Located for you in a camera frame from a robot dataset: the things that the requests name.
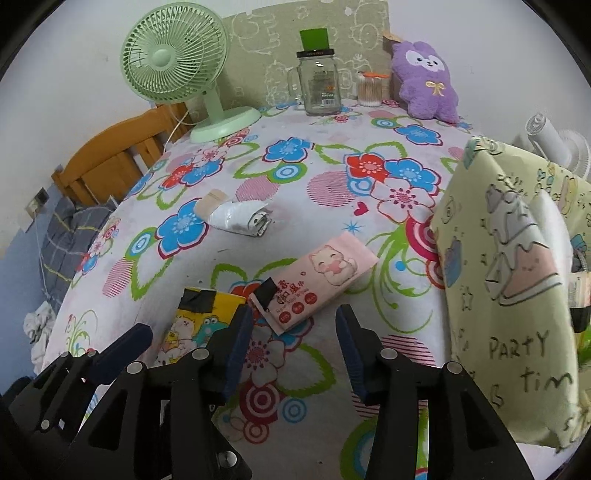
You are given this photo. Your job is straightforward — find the white floor fan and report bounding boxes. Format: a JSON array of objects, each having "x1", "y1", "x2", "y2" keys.
[{"x1": 515, "y1": 113, "x2": 591, "y2": 181}]

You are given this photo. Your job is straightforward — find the white fan cable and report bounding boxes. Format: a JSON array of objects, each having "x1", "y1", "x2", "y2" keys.
[{"x1": 163, "y1": 102, "x2": 195, "y2": 151}]

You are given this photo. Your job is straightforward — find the thin white charging cable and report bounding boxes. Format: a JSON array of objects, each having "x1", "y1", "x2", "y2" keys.
[{"x1": 30, "y1": 217, "x2": 51, "y2": 301}]

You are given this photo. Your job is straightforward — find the green patterned foam board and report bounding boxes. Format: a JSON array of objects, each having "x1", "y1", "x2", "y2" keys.
[{"x1": 221, "y1": 0, "x2": 393, "y2": 108}]

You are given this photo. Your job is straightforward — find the green desk fan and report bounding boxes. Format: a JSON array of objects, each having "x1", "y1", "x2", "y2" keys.
[{"x1": 121, "y1": 2, "x2": 263, "y2": 144}]

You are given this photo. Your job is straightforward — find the grey plaid pillow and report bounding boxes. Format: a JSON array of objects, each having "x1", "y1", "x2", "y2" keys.
[{"x1": 41, "y1": 200, "x2": 118, "y2": 305}]

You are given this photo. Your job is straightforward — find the clear cotton swab container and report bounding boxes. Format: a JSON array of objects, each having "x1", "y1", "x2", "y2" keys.
[{"x1": 356, "y1": 70, "x2": 389, "y2": 108}]

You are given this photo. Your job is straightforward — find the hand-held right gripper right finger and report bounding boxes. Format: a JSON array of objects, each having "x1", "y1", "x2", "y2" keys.
[{"x1": 335, "y1": 305, "x2": 534, "y2": 480}]

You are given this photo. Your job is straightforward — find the yellow patterned fabric box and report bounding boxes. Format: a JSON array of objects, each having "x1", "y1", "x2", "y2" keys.
[{"x1": 430, "y1": 135, "x2": 591, "y2": 450}]

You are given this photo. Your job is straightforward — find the glass jar mug green lid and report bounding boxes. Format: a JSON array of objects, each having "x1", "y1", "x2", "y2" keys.
[{"x1": 287, "y1": 28, "x2": 342, "y2": 116}]

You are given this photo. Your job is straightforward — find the floral tablecloth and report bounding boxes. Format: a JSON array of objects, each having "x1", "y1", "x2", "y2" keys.
[{"x1": 41, "y1": 99, "x2": 578, "y2": 480}]

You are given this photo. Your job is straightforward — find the pink wet wipes pack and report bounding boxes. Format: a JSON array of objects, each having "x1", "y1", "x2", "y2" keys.
[{"x1": 249, "y1": 231, "x2": 380, "y2": 336}]

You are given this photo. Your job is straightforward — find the purple plush bunny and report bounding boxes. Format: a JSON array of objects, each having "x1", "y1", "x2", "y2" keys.
[{"x1": 392, "y1": 41, "x2": 461, "y2": 124}]

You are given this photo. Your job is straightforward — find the wall socket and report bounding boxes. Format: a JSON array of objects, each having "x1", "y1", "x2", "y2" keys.
[{"x1": 25, "y1": 187, "x2": 51, "y2": 219}]

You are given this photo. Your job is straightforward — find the yellow cartoon tissue pack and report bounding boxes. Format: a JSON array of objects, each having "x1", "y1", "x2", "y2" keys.
[{"x1": 156, "y1": 288, "x2": 247, "y2": 367}]

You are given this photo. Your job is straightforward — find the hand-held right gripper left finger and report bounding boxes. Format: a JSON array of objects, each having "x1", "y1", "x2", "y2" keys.
[{"x1": 69, "y1": 305, "x2": 256, "y2": 480}]

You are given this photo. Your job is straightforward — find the wooden bed headboard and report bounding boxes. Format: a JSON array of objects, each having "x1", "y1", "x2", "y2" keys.
[{"x1": 51, "y1": 102, "x2": 192, "y2": 208}]

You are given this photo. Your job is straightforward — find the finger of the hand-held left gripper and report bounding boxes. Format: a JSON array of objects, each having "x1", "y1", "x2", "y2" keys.
[{"x1": 33, "y1": 324, "x2": 153, "y2": 393}]

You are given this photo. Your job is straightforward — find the brown cardboard box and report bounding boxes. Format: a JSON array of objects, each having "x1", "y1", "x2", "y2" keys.
[{"x1": 381, "y1": 30, "x2": 403, "y2": 99}]

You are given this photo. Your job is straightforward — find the white crumpled cloth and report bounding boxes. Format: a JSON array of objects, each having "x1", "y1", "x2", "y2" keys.
[{"x1": 23, "y1": 300, "x2": 58, "y2": 374}]

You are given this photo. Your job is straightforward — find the small white packet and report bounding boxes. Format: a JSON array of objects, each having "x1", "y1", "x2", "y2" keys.
[{"x1": 194, "y1": 188, "x2": 274, "y2": 239}]

